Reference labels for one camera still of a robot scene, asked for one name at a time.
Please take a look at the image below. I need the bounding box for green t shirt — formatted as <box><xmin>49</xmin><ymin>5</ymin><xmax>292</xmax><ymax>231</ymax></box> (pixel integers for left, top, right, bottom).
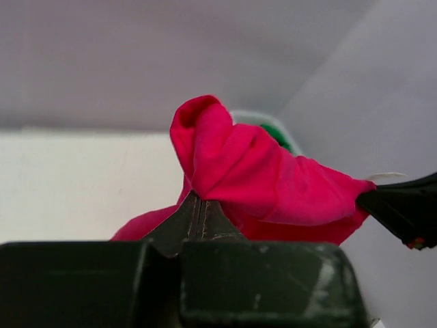
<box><xmin>259</xmin><ymin>124</ymin><xmax>294</xmax><ymax>154</ymax></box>

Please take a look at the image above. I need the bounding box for white plastic basket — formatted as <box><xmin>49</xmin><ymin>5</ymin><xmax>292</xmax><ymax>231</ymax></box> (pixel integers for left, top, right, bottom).
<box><xmin>231</xmin><ymin>110</ymin><xmax>303</xmax><ymax>156</ymax></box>

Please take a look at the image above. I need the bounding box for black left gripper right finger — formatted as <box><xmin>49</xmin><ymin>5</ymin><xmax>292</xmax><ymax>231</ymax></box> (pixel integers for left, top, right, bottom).
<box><xmin>199</xmin><ymin>201</ymin><xmax>246</xmax><ymax>241</ymax></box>

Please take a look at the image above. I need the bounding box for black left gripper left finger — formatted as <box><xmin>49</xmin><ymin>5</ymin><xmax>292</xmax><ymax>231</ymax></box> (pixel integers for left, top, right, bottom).
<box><xmin>143</xmin><ymin>191</ymin><xmax>201</xmax><ymax>257</ymax></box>

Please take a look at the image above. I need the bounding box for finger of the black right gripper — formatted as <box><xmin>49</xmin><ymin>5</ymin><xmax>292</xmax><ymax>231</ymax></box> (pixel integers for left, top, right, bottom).
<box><xmin>357</xmin><ymin>193</ymin><xmax>436</xmax><ymax>250</ymax></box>
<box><xmin>370</xmin><ymin>173</ymin><xmax>436</xmax><ymax>198</ymax></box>

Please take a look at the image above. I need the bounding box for red t shirt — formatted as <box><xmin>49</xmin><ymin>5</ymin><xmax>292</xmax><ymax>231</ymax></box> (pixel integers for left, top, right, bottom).
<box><xmin>109</xmin><ymin>94</ymin><xmax>377</xmax><ymax>247</ymax></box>

